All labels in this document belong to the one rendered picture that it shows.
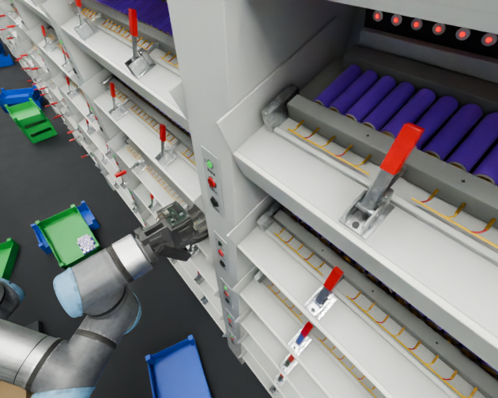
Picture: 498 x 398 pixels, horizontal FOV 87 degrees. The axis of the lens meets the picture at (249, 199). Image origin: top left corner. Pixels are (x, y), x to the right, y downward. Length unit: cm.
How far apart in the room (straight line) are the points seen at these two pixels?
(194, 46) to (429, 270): 29
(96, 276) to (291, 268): 37
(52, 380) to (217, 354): 80
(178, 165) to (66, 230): 131
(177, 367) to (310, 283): 101
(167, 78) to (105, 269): 37
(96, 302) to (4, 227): 165
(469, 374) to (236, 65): 40
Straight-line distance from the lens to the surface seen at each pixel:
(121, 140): 107
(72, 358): 67
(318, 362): 60
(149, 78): 51
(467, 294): 25
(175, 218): 59
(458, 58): 33
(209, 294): 106
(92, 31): 77
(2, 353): 70
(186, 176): 58
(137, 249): 59
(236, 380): 133
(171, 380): 136
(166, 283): 151
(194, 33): 30
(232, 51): 27
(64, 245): 182
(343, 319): 42
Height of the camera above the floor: 131
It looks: 47 degrees down
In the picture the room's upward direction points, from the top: 1 degrees clockwise
